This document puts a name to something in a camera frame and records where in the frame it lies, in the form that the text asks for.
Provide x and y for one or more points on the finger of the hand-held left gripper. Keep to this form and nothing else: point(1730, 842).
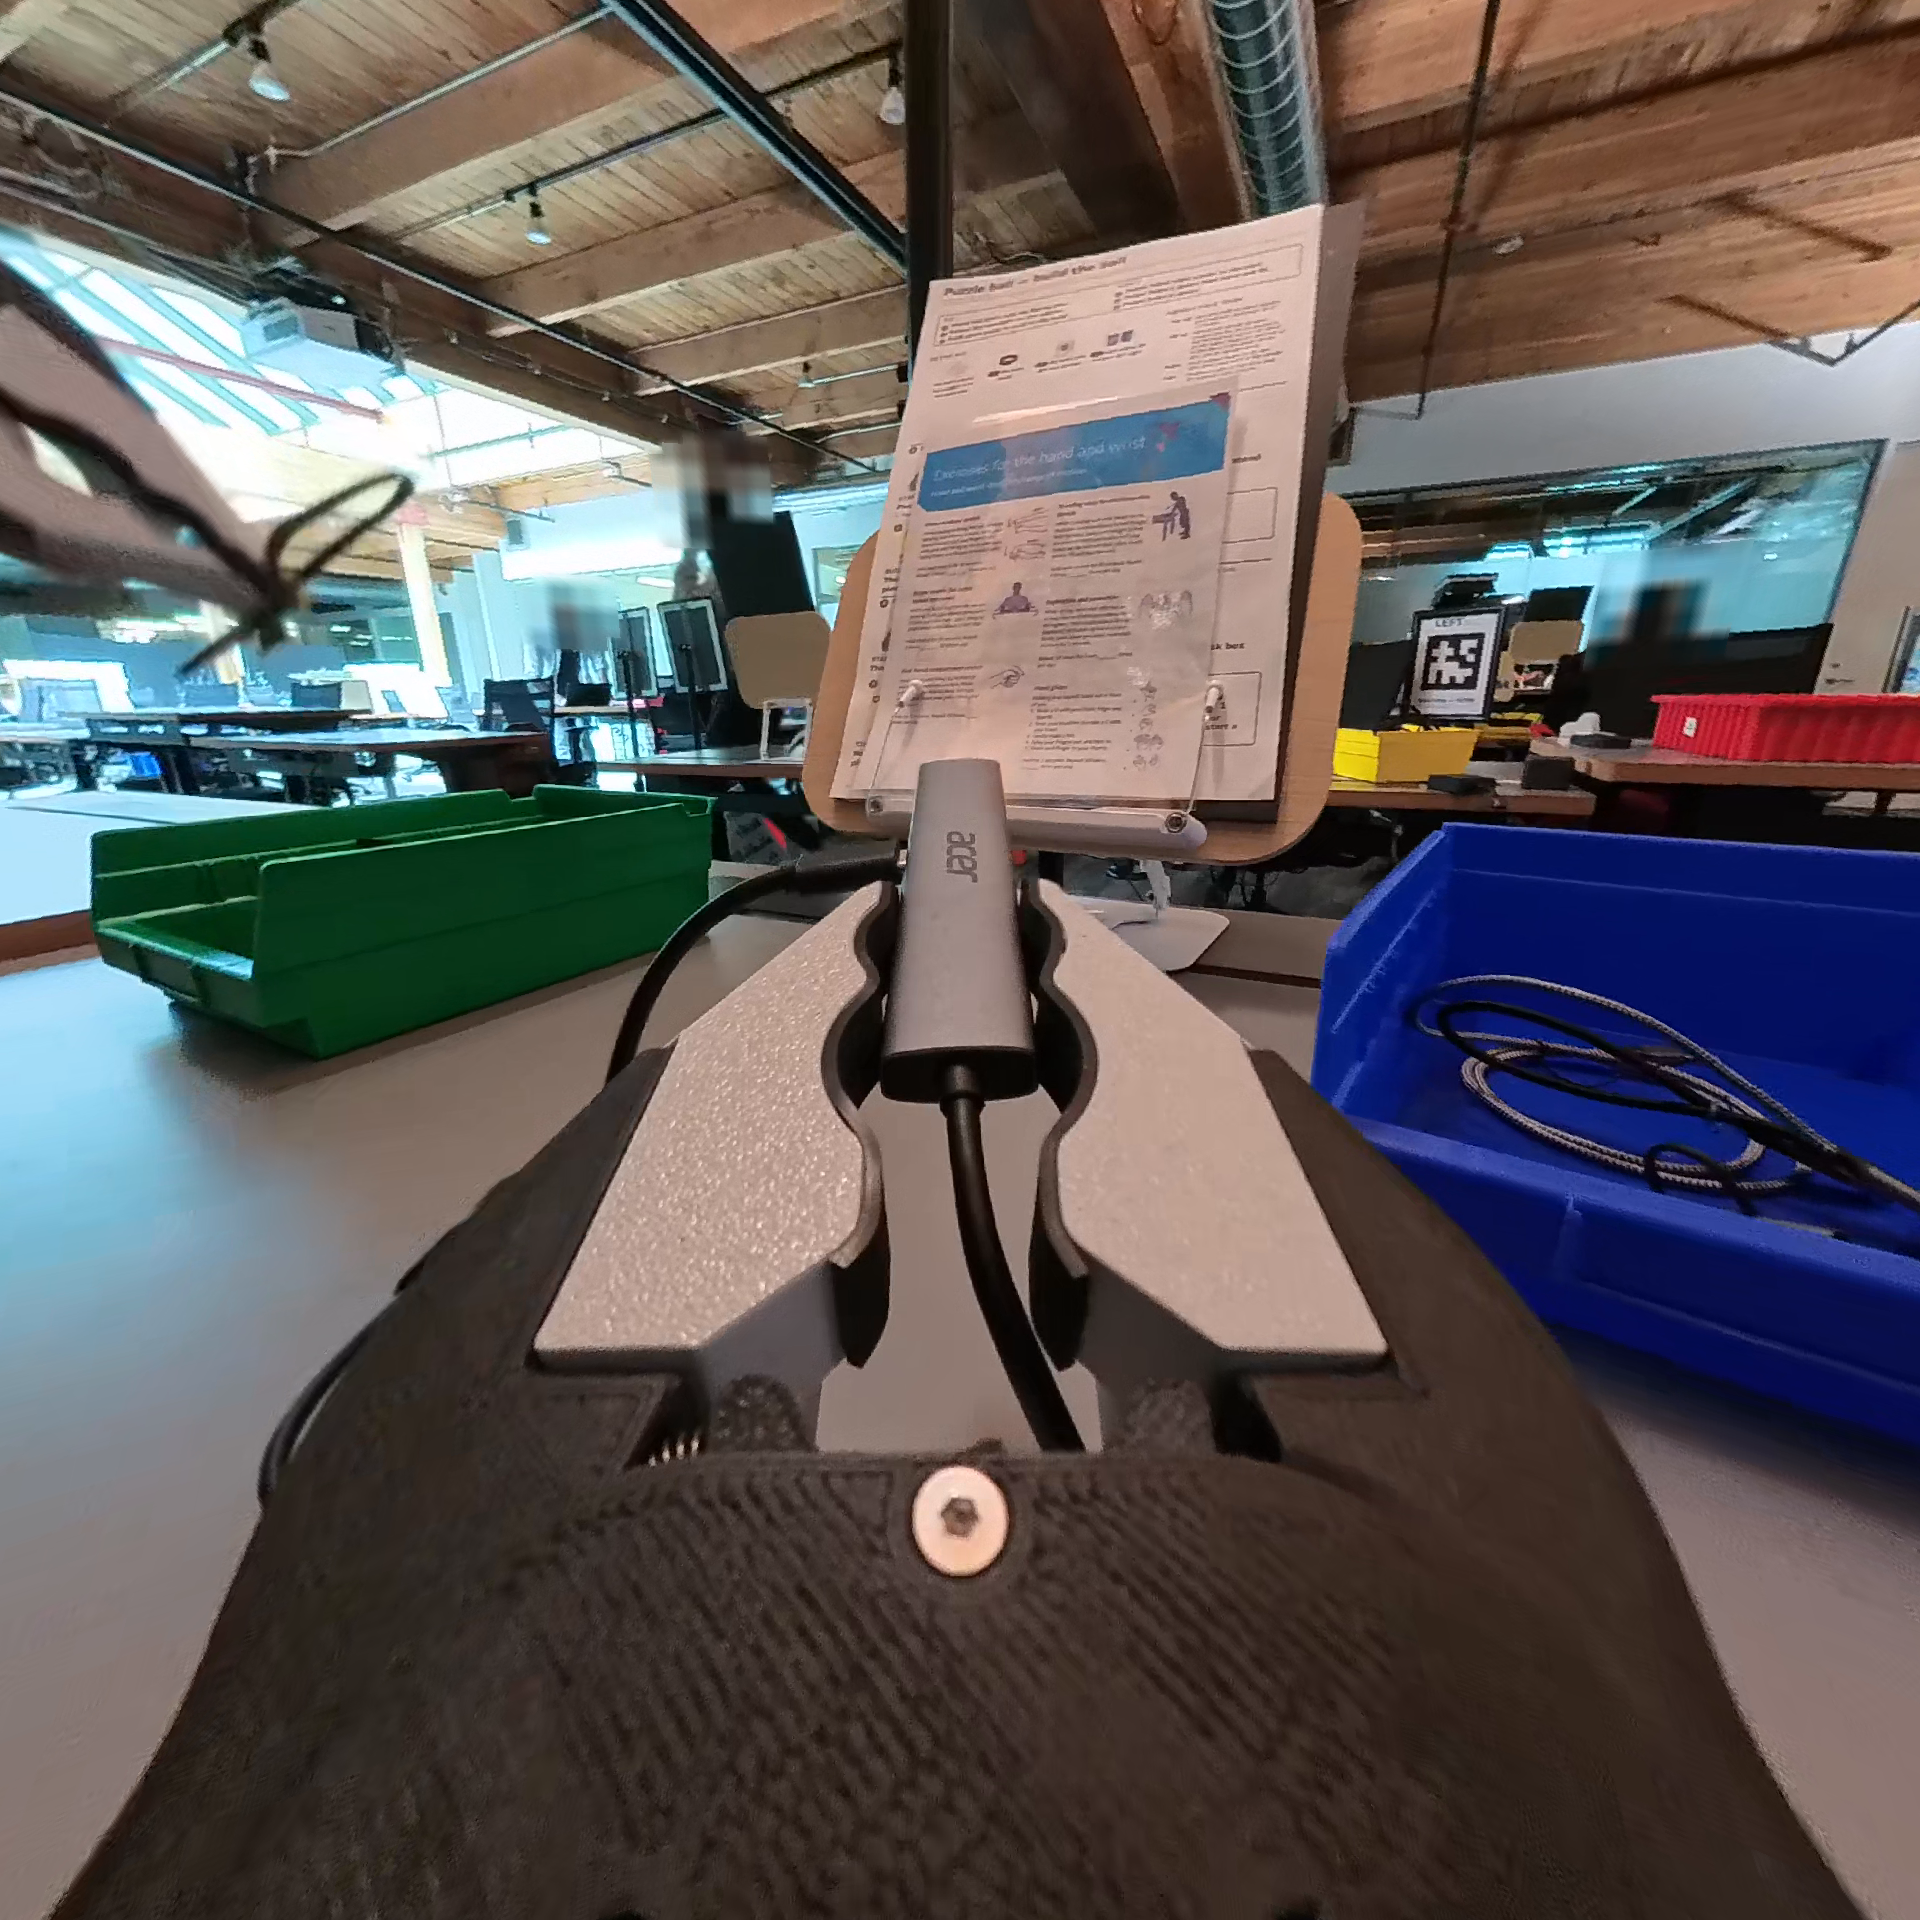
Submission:
point(106, 405)
point(119, 541)

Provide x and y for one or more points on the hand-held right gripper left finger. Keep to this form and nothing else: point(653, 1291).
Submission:
point(722, 1172)

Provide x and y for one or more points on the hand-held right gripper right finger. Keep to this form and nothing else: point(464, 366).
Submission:
point(1200, 1201)

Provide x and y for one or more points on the grey USB hub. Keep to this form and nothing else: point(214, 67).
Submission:
point(960, 932)

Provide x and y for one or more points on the wooden background desk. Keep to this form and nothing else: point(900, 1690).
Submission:
point(1530, 801)

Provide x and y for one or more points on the ceiling projector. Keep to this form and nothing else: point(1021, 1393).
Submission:
point(307, 331)

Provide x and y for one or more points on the blue plastic bin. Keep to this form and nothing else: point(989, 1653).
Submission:
point(1500, 1231)

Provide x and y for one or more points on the green plastic bin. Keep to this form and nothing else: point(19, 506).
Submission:
point(389, 961)

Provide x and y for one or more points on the yellow plastic bin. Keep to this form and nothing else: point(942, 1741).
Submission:
point(1403, 756)

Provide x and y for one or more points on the small wooden document stand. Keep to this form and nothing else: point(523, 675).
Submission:
point(774, 657)

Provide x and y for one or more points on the black and white tag sign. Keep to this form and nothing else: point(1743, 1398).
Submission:
point(1459, 661)

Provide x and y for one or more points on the black monitor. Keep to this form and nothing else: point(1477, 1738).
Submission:
point(765, 570)

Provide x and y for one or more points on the blue header leaflet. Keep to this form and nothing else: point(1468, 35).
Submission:
point(1050, 601)

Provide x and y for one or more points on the red plastic bin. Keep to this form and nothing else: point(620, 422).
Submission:
point(1786, 731)

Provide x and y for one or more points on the black pole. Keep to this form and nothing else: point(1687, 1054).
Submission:
point(930, 149)

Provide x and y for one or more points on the white instruction sheet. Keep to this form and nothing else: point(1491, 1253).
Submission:
point(1261, 301)

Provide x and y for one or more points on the ceiling air duct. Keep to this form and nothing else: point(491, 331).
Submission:
point(1262, 90)

